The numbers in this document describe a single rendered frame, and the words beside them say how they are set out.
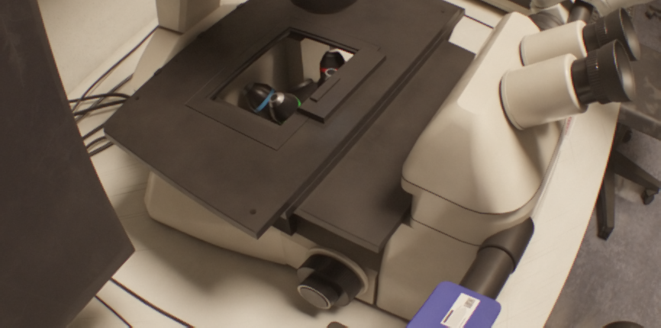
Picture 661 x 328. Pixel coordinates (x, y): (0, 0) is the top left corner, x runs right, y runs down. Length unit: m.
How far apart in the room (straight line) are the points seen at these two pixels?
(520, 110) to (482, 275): 0.13
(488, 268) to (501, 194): 0.06
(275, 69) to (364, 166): 0.21
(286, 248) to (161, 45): 0.26
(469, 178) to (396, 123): 0.16
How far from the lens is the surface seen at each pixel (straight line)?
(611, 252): 1.76
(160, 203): 0.74
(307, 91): 0.64
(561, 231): 0.75
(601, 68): 0.39
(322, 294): 0.59
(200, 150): 0.54
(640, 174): 1.88
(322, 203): 0.51
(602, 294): 1.66
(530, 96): 0.42
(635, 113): 1.48
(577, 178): 0.82
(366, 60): 0.59
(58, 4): 0.97
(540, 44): 0.48
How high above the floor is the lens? 1.33
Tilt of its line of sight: 45 degrees down
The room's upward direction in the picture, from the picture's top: 6 degrees counter-clockwise
